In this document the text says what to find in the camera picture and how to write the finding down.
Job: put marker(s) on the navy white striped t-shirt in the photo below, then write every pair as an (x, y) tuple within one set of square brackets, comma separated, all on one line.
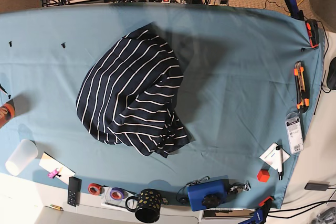
[(129, 95)]

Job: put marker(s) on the light blue tablecloth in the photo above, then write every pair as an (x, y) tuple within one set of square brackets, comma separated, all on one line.
[(237, 89)]

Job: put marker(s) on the blue box with black knob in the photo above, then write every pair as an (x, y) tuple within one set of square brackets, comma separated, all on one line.
[(206, 195)]

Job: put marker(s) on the purple tape roll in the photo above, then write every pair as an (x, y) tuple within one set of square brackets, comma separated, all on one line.
[(117, 193)]

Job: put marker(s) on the black mug gold dots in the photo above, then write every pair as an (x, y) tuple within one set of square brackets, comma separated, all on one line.
[(146, 206)]

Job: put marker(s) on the metal carabiner keys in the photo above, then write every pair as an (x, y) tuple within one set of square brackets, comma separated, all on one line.
[(237, 188)]

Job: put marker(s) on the red tape roll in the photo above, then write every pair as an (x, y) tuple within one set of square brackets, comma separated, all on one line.
[(95, 189)]

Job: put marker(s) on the white paper card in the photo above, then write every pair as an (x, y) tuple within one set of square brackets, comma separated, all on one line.
[(269, 156)]

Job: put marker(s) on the red cube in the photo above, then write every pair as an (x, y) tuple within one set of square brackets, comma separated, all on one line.
[(263, 175)]

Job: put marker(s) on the white marker pen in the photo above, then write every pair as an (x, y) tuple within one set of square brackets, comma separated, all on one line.
[(279, 162)]

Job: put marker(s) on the clear plastic blister pack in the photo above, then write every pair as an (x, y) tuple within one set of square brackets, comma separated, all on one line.
[(294, 132)]

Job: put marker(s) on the black remote control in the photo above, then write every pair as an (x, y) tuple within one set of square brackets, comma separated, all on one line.
[(74, 187)]

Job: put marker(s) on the orange black utility knife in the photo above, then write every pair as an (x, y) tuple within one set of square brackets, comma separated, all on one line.
[(302, 91)]

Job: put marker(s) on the white cardboard sheet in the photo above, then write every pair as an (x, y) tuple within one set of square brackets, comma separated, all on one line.
[(48, 163)]

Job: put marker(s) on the blue orange clamp bottom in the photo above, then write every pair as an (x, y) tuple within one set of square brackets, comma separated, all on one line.
[(260, 214)]

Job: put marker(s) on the translucent plastic cup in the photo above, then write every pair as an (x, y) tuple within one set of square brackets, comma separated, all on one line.
[(21, 157)]

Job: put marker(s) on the blue clamp top right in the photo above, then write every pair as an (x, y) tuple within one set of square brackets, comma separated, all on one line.
[(294, 11)]

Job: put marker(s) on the orange can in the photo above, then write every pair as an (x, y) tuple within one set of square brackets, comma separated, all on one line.
[(7, 112)]

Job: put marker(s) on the orange black clamp right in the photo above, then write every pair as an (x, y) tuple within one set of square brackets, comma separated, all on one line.
[(313, 32)]

